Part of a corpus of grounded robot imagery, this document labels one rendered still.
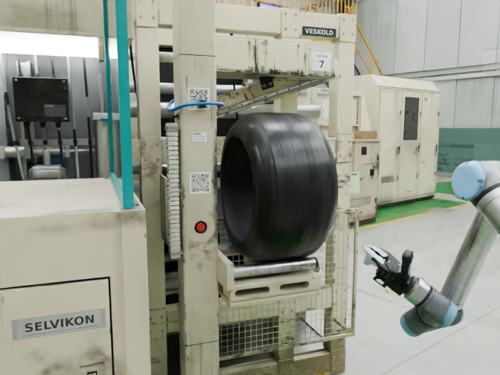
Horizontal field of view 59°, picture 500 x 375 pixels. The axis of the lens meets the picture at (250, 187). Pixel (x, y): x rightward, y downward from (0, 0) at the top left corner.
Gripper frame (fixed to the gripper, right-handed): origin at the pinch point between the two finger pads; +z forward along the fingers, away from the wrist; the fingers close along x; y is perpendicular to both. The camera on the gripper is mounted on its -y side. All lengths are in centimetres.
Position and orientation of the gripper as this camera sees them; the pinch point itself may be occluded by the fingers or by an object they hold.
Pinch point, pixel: (366, 246)
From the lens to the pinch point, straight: 160.1
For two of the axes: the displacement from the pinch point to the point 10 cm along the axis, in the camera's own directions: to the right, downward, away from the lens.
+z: -7.8, -6.1, 1.6
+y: -3.8, 6.6, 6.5
